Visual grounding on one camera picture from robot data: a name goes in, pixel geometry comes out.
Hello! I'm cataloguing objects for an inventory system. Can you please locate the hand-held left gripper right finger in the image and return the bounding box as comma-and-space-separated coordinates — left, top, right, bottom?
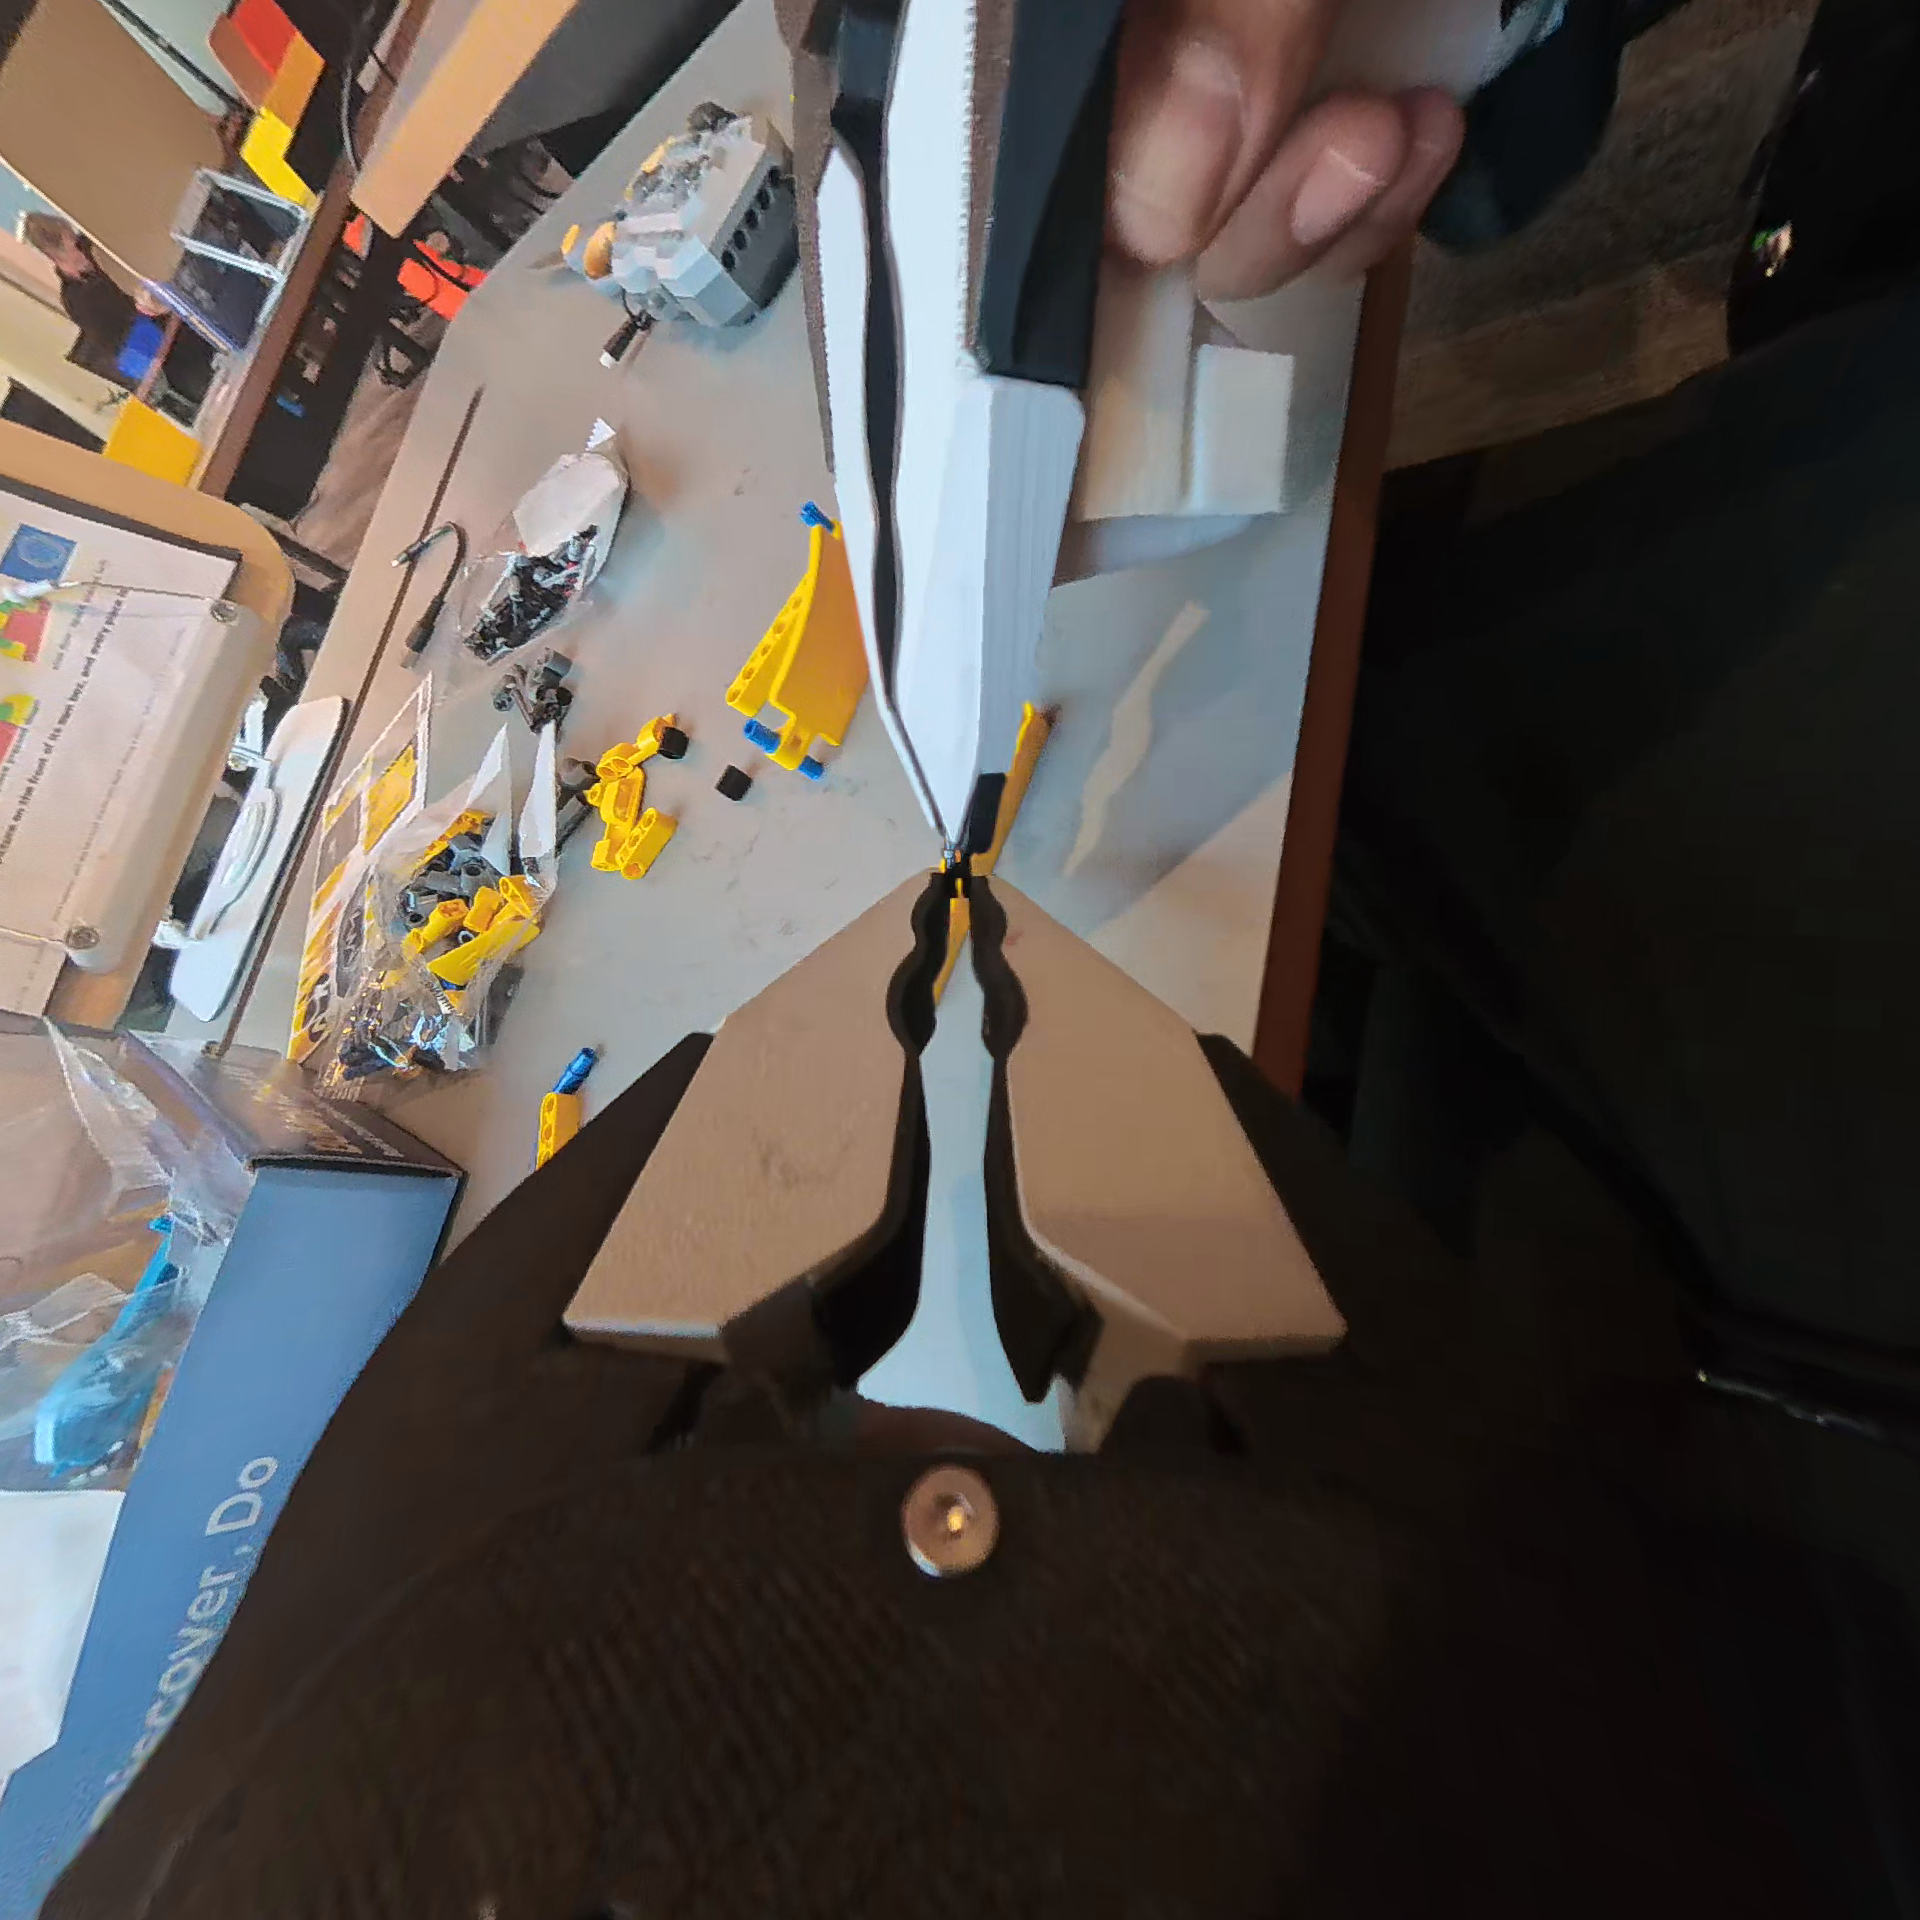
966, 872, 1349, 1454

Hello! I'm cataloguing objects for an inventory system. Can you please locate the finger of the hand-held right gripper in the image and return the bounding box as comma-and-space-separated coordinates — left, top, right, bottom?
885, 0, 1089, 841
814, 150, 951, 846

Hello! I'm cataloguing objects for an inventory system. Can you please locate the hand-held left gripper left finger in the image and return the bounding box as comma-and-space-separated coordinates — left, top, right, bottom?
563, 872, 962, 1389

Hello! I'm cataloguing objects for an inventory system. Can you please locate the grey desk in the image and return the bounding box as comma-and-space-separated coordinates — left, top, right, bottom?
194, 0, 1416, 1353

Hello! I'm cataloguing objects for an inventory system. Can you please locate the person's right hand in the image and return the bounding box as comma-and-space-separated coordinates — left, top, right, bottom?
1102, 0, 1470, 304

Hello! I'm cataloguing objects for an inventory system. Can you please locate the yellow curved panel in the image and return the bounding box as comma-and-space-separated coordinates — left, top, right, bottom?
761, 526, 875, 754

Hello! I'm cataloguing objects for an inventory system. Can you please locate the yellow long holed beam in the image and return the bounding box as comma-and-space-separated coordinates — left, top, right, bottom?
727, 573, 817, 720

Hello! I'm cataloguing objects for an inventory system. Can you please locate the grey robot hub block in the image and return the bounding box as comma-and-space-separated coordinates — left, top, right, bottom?
563, 102, 801, 369

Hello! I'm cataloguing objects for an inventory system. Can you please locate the small bag of black pins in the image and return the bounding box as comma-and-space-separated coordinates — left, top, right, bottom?
462, 419, 633, 665

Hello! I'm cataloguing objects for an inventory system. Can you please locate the clear bag of building parts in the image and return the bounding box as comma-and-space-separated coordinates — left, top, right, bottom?
306, 720, 569, 1075

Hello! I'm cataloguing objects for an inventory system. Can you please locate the blue cardboard box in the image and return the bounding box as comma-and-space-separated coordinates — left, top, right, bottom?
0, 1016, 462, 1853

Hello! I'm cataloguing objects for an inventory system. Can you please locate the yellow printed leaflet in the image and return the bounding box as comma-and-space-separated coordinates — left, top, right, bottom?
288, 671, 437, 1057

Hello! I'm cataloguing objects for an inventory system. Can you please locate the white round device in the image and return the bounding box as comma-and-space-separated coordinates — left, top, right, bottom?
166, 697, 352, 1024

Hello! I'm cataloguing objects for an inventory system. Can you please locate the clear bag with blue parts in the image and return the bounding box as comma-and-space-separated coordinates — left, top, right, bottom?
0, 1030, 262, 1489

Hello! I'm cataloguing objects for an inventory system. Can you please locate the printed poster board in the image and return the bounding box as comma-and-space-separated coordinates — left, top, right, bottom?
0, 419, 297, 1024

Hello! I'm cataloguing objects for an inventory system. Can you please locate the brown cardboard sheet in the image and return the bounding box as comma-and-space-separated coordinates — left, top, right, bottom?
0, 0, 232, 281

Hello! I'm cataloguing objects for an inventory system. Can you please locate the black short cable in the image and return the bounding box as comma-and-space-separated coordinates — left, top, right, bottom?
393, 519, 472, 665

